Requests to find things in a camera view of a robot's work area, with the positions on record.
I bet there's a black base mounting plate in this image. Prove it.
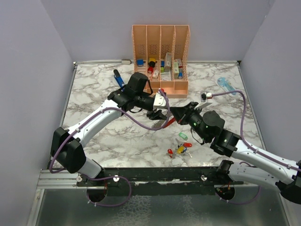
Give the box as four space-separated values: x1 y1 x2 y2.
77 167 243 196

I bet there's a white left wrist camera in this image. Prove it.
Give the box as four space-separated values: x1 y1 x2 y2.
153 92 167 110

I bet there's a grey box in organizer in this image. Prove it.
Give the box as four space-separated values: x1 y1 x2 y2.
164 52 172 72

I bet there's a white plug at wall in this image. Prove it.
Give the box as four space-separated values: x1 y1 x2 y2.
121 59 132 65

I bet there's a white red box in organizer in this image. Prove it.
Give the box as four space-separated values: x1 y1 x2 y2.
174 59 183 79

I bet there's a red black cylinder toy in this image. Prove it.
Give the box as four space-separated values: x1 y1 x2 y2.
148 61 156 73

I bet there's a grey red key organizer plate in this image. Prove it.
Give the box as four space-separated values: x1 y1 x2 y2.
152 117 175 129

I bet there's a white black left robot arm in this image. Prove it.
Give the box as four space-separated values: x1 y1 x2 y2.
49 73 170 186

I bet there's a blue black stapler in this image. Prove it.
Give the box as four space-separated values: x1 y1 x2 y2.
113 69 125 91

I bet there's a packaged blue toothbrush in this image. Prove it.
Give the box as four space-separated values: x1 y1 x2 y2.
216 77 237 98

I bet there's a yellow key tag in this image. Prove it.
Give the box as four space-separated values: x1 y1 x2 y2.
176 146 184 154

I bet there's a small red key tag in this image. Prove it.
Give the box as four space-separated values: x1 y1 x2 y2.
167 149 174 158

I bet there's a blue block in organizer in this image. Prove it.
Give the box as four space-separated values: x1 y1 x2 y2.
136 59 145 67

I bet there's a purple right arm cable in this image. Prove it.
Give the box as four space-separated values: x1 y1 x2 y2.
211 90 301 205

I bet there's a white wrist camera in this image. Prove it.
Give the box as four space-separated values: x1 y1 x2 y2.
153 92 167 110
194 91 213 110

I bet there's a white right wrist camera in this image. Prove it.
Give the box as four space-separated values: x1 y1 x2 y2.
194 91 213 110

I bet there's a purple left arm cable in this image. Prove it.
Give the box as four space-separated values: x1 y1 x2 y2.
48 88 170 207

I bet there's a silver keys pile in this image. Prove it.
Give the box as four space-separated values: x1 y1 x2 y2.
166 139 192 159

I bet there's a peach plastic desk organizer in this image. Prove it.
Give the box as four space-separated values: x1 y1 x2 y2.
132 25 190 98

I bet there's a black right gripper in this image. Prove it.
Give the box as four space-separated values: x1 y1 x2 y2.
170 101 210 142

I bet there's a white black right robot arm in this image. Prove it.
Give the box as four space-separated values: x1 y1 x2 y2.
170 102 301 204

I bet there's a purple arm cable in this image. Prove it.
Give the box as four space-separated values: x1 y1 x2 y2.
211 90 301 205
48 88 170 207

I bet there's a green key tag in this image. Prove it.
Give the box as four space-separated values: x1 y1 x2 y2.
179 132 188 140

